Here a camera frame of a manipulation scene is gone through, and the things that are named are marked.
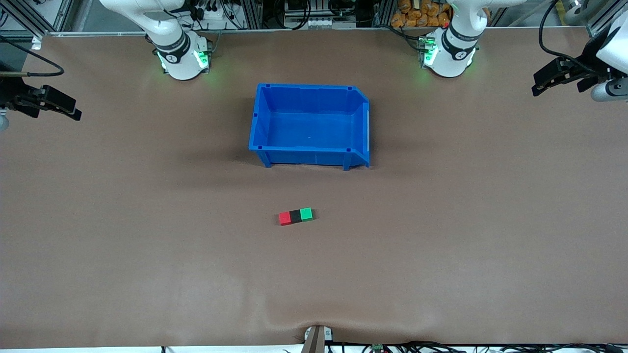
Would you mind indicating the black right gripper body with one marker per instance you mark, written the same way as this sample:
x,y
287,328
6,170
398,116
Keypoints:
x,y
11,93

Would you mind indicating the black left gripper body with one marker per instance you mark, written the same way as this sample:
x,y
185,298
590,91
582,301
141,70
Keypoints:
x,y
588,62

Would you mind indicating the small red cube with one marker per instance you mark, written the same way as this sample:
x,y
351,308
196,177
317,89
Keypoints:
x,y
284,218

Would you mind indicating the small green cube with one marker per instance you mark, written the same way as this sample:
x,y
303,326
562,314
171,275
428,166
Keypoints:
x,y
306,214

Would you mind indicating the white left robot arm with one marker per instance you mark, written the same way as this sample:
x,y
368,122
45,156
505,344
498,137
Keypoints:
x,y
456,44

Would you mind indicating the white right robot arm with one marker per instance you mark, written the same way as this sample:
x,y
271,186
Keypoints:
x,y
171,29

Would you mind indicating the small black cube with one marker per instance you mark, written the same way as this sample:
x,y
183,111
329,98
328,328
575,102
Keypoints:
x,y
295,216

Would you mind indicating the orange snack bags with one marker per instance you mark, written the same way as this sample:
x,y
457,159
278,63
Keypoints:
x,y
417,12

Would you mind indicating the white power strip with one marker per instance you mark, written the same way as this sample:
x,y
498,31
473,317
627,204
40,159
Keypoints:
x,y
216,19

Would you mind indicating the blue plastic storage bin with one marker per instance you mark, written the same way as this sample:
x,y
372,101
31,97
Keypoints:
x,y
309,127

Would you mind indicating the small green connector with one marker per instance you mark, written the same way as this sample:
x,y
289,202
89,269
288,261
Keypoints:
x,y
378,348

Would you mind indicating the brown table edge clamp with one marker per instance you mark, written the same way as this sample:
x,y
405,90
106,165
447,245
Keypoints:
x,y
316,340

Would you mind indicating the aluminium frame profile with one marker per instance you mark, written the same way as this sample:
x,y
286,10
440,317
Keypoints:
x,y
63,17
593,22

